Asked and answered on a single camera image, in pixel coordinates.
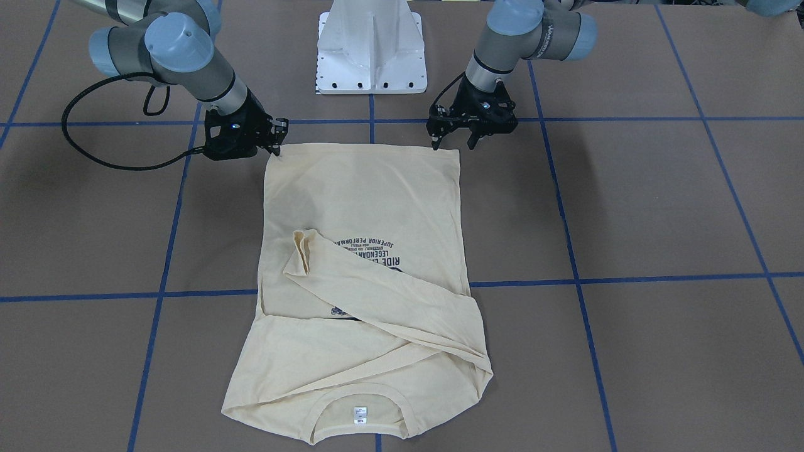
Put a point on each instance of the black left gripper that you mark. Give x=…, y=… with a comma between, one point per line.
x=447, y=121

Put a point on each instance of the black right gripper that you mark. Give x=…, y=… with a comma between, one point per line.
x=256, y=117

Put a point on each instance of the beige long sleeve printed shirt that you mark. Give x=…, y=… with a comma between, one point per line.
x=364, y=322

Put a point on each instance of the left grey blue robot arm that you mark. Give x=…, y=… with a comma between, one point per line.
x=514, y=31

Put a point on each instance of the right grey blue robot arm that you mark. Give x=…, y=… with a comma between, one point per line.
x=169, y=43

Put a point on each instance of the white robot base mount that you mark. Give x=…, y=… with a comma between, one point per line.
x=370, y=47

